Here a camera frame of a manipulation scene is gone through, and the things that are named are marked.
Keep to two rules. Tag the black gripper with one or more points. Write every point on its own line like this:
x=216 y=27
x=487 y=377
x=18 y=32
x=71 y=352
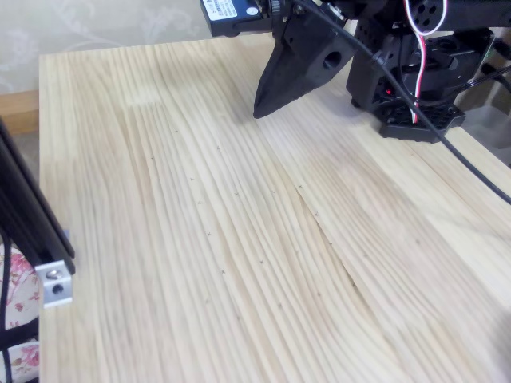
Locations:
x=307 y=60

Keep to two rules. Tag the wooden skirting board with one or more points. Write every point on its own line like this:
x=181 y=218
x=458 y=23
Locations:
x=18 y=111

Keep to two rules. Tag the floral fabric cushion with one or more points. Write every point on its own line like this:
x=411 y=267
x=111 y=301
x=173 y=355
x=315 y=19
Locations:
x=20 y=287

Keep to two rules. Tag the black camera box with label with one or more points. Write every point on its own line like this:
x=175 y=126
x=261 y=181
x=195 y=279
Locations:
x=227 y=16

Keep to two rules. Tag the aluminium profile camera post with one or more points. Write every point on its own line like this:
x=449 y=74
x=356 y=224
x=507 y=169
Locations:
x=24 y=211

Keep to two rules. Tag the silver angle bracket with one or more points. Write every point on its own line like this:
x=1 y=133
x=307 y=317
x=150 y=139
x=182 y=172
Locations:
x=55 y=283

